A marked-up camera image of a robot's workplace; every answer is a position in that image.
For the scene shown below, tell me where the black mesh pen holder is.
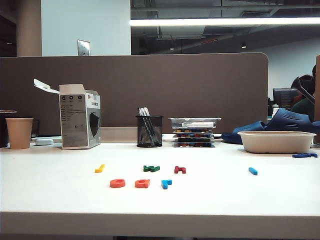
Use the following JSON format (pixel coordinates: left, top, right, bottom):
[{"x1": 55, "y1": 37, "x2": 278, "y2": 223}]
[{"x1": 135, "y1": 115, "x2": 164, "y2": 148}]

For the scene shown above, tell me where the seated person green shirt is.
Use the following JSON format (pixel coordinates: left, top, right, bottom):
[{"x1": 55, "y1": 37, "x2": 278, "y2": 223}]
[{"x1": 290, "y1": 64, "x2": 317, "y2": 121}]

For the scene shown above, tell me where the black computer monitor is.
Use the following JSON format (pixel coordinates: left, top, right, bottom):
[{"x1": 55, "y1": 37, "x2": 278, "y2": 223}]
[{"x1": 272, "y1": 87, "x2": 301, "y2": 111}]

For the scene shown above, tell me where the brown desk partition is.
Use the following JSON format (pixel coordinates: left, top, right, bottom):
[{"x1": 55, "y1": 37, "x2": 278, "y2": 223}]
[{"x1": 0, "y1": 52, "x2": 269, "y2": 136}]

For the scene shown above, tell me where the black cup with foil lid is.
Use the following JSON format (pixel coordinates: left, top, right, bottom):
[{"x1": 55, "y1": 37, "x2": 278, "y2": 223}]
[{"x1": 0, "y1": 109, "x2": 18, "y2": 149}]

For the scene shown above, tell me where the green w-shaped magnet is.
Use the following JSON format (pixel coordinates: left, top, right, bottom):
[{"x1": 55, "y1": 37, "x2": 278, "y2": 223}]
[{"x1": 143, "y1": 164, "x2": 161, "y2": 173}]

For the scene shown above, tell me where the long ceiling light strip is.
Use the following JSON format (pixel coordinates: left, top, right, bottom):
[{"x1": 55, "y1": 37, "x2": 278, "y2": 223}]
[{"x1": 129, "y1": 17, "x2": 320, "y2": 27}]

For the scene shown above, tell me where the navy blue rubber slipper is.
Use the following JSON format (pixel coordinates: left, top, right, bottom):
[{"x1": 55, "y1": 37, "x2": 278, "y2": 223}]
[
  {"x1": 220, "y1": 120, "x2": 267, "y2": 145},
  {"x1": 263, "y1": 107, "x2": 319, "y2": 133}
]

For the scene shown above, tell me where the clear plastic blister case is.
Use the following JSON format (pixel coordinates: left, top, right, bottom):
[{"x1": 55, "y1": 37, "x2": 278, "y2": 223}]
[{"x1": 168, "y1": 116, "x2": 223, "y2": 130}]

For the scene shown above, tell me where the dark blue letter magnet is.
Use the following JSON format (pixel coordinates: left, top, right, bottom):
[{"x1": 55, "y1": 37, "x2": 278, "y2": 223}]
[{"x1": 292, "y1": 152, "x2": 319, "y2": 159}]

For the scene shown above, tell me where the dark angled stand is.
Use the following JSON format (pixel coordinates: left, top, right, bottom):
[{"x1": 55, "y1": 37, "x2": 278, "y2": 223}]
[{"x1": 296, "y1": 76, "x2": 316, "y2": 104}]

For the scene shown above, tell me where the flat letter magnet tray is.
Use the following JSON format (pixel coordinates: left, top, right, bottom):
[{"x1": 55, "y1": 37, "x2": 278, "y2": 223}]
[
  {"x1": 173, "y1": 133, "x2": 215, "y2": 139},
  {"x1": 174, "y1": 128, "x2": 216, "y2": 134},
  {"x1": 172, "y1": 142, "x2": 216, "y2": 148},
  {"x1": 173, "y1": 137, "x2": 216, "y2": 143}
]

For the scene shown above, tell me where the orange a-shaped magnet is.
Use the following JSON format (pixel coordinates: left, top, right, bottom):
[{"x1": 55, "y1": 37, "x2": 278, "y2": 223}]
[{"x1": 134, "y1": 178, "x2": 151, "y2": 189}]

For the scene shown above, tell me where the beige pulp food tray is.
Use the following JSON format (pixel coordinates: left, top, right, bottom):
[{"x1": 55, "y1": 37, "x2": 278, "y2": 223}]
[{"x1": 237, "y1": 130, "x2": 318, "y2": 154}]

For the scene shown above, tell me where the brown cardboard box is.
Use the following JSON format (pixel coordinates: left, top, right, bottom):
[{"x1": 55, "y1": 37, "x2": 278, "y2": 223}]
[{"x1": 314, "y1": 54, "x2": 320, "y2": 145}]

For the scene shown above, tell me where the orange o-shaped magnet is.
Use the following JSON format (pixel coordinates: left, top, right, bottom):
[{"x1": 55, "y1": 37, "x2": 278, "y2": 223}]
[{"x1": 109, "y1": 178, "x2": 126, "y2": 189}]

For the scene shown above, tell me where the brown paper cup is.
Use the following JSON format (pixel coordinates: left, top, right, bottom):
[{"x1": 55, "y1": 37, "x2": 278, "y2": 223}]
[{"x1": 5, "y1": 117, "x2": 34, "y2": 150}]

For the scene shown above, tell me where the grey white mask box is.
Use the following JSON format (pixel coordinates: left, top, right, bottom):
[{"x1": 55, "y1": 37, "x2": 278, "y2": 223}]
[{"x1": 33, "y1": 78, "x2": 102, "y2": 150}]

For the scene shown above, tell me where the metal wall switch plate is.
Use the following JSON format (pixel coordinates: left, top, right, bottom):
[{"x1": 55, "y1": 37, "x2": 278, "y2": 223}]
[{"x1": 77, "y1": 39, "x2": 91, "y2": 56}]

